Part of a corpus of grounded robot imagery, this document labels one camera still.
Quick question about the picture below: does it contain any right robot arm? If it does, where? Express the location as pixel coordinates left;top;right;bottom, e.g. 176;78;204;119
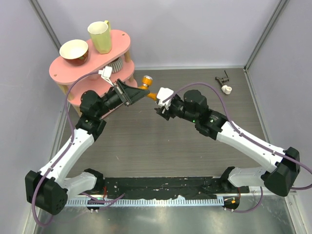
156;88;300;197

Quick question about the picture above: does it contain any yellow-green mug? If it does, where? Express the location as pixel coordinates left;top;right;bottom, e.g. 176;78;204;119
87;20;112;54

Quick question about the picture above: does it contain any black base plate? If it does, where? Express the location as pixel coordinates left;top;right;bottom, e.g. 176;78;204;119
86;176;250;200

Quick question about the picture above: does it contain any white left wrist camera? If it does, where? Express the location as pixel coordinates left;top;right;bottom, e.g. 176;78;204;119
98;66;114;87

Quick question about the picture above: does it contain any striped grey bowl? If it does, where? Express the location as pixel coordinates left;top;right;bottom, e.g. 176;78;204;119
108;57;123;74

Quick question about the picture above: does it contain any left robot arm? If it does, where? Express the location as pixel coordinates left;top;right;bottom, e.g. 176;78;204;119
25;78;152;215

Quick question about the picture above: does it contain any orange faucet with chrome knob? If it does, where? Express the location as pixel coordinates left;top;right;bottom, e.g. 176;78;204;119
138;76;157;101

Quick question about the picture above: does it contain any slotted cable duct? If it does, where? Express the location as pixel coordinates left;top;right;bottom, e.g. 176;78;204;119
65;195;224;209

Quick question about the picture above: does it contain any pink three-tier shelf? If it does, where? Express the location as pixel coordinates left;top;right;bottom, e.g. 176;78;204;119
49;29;138;117

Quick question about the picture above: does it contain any dark faucet with white elbow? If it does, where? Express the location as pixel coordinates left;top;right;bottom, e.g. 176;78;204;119
215;70;232;95

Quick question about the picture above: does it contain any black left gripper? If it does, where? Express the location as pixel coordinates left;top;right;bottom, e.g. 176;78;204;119
97;79;150;118

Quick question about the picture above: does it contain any red bowl white inside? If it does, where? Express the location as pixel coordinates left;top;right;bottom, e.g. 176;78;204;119
59;39;89;66

